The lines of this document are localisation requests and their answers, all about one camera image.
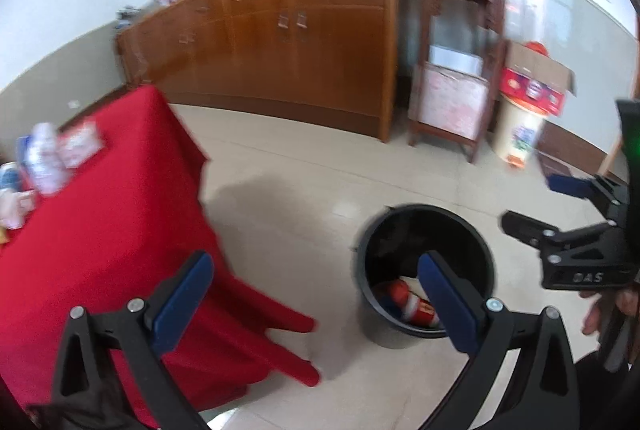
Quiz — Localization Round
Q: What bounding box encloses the clear plastic bag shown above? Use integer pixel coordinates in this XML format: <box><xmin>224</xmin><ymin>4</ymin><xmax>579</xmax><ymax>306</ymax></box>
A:
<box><xmin>24</xmin><ymin>122</ymin><xmax>70</xmax><ymax>196</ymax></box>

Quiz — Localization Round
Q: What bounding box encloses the black trash bin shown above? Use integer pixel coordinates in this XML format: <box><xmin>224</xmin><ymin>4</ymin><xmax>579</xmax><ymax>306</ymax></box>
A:
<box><xmin>354</xmin><ymin>204</ymin><xmax>496</xmax><ymax>350</ymax></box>

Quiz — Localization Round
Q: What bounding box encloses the person's right hand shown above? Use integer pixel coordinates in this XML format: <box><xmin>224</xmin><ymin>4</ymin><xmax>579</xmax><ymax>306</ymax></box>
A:
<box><xmin>579</xmin><ymin>288</ymin><xmax>639</xmax><ymax>336</ymax></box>

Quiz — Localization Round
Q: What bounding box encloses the cream plastic bucket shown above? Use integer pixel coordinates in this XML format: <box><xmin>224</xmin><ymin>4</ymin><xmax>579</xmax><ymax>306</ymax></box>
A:
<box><xmin>491</xmin><ymin>94</ymin><xmax>547</xmax><ymax>169</ymax></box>

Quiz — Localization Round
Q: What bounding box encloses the red tablecloth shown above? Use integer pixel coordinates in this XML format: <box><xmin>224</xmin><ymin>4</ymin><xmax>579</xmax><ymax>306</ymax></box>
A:
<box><xmin>1</xmin><ymin>86</ymin><xmax>320</xmax><ymax>410</ymax></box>

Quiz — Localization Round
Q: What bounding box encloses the red cardboard box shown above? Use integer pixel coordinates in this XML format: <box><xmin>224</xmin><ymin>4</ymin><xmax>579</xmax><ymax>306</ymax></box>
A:
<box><xmin>500</xmin><ymin>41</ymin><xmax>576</xmax><ymax>117</ymax></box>

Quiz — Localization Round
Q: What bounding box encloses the red white can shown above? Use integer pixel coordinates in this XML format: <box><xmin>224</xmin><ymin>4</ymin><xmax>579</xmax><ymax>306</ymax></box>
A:
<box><xmin>388</xmin><ymin>277</ymin><xmax>439</xmax><ymax>328</ymax></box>

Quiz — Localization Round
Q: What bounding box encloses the dark wooden side stand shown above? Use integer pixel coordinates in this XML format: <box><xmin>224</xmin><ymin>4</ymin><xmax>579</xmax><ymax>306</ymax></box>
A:
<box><xmin>409</xmin><ymin>0</ymin><xmax>506</xmax><ymax>164</ymax></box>

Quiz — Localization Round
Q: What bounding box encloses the red white tissue pack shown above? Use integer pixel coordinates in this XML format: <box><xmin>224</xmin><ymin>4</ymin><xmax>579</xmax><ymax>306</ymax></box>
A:
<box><xmin>58</xmin><ymin>120</ymin><xmax>104</xmax><ymax>170</ymax></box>

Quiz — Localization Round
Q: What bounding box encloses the long wooden sideboard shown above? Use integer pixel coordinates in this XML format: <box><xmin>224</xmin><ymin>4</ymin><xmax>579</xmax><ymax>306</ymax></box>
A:
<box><xmin>115</xmin><ymin>0</ymin><xmax>400</xmax><ymax>141</ymax></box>

